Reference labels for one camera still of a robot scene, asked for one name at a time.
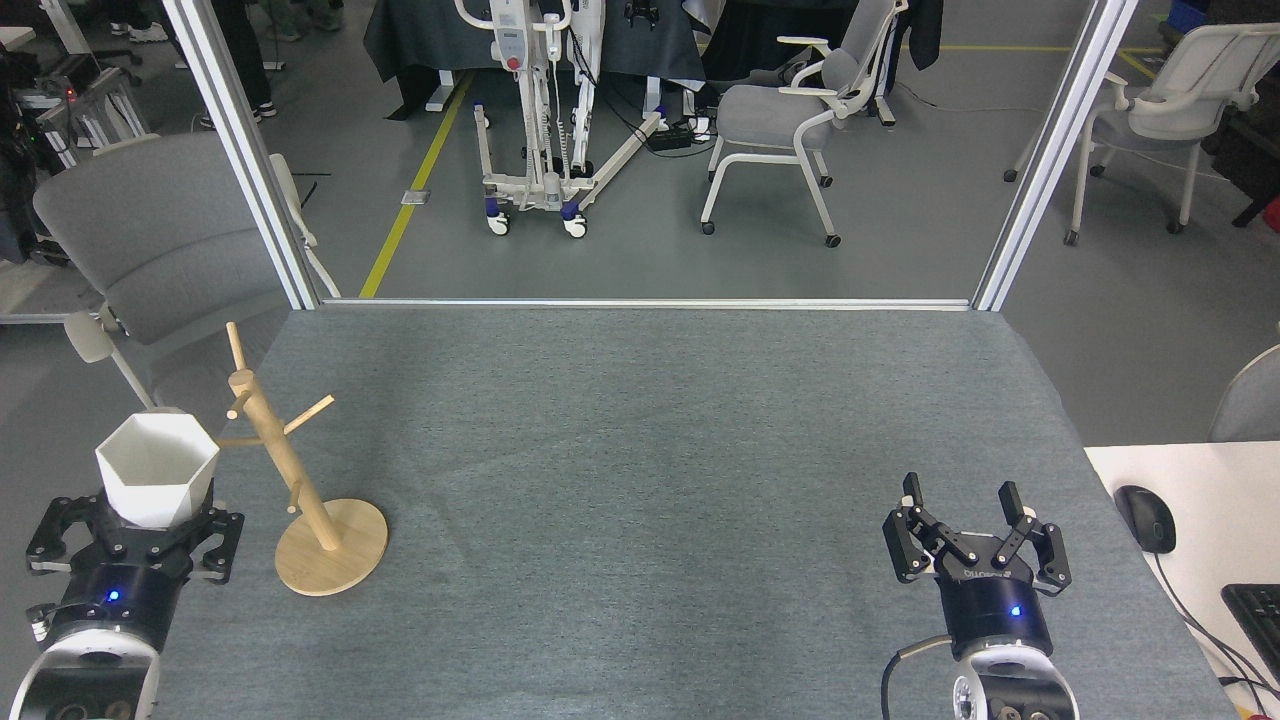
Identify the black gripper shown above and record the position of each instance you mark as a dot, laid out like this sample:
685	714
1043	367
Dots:
120	595
995	615

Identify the white hexagonal cup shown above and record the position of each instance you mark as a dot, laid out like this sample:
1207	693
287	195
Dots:
155	470

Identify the wooden cup rack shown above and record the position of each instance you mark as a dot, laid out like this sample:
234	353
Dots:
300	500

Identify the black computer mouse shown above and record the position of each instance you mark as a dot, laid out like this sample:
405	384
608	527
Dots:
1145	518

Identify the white desk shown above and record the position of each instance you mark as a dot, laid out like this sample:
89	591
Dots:
1220	500

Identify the black keyboard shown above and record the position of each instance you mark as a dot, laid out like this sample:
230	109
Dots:
1258	620

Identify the grey chair backrest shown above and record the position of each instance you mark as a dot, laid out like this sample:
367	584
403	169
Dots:
1252	405

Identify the person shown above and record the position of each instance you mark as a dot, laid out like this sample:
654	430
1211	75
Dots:
245	60

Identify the person's shoes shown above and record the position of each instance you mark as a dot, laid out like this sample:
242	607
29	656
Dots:
145	32
320	18

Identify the white stand on wheels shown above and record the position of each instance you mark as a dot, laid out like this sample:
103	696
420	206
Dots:
540	150

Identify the black cloth covered table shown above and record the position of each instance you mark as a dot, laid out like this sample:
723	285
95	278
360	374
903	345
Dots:
440	40

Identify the grey chair with cream frame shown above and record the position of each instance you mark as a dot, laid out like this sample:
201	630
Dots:
160	240

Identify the silver aluminium post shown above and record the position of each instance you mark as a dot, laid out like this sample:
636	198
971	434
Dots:
250	160
1050	160

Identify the silver table edge rail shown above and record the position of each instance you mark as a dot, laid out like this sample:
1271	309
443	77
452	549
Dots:
650	303

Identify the grey office chair white frame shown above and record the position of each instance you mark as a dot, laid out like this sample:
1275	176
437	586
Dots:
1170	95
775	115

